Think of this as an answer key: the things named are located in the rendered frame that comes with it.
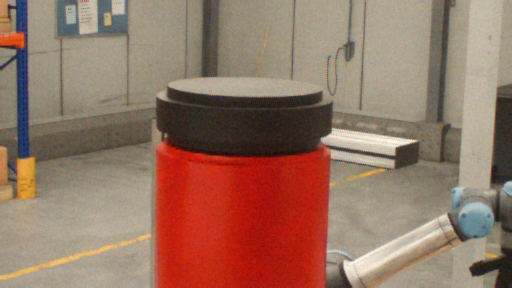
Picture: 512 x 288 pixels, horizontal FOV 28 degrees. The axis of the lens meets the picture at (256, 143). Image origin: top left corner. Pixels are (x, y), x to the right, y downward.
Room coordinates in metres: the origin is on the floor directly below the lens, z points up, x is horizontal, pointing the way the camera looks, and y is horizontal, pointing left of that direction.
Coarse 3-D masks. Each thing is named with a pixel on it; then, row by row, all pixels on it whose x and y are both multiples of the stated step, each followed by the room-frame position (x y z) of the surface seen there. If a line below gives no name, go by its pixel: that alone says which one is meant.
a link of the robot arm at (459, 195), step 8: (456, 192) 2.33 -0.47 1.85; (464, 192) 2.33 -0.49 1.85; (472, 192) 2.31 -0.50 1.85; (480, 192) 2.31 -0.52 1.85; (488, 192) 2.32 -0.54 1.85; (496, 192) 2.32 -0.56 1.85; (456, 200) 2.32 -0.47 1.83; (488, 200) 2.28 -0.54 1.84; (496, 200) 2.30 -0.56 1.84; (496, 208) 2.30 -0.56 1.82; (496, 216) 2.30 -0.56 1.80
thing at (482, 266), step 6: (492, 258) 2.37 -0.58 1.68; (498, 258) 2.33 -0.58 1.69; (504, 258) 2.32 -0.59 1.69; (474, 264) 2.38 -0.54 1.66; (480, 264) 2.36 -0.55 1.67; (486, 264) 2.35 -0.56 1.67; (492, 264) 2.34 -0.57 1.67; (498, 264) 2.33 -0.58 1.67; (504, 264) 2.32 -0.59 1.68; (474, 270) 2.36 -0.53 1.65; (480, 270) 2.36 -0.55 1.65; (486, 270) 2.35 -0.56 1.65; (492, 270) 2.34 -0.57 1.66
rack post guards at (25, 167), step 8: (24, 160) 9.61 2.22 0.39; (32, 160) 9.68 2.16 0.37; (24, 168) 9.61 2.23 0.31; (32, 168) 9.68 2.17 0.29; (24, 176) 9.61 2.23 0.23; (32, 176) 9.68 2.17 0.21; (24, 184) 9.61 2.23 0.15; (32, 184) 9.68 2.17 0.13; (24, 192) 9.60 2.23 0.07; (32, 192) 9.68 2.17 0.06
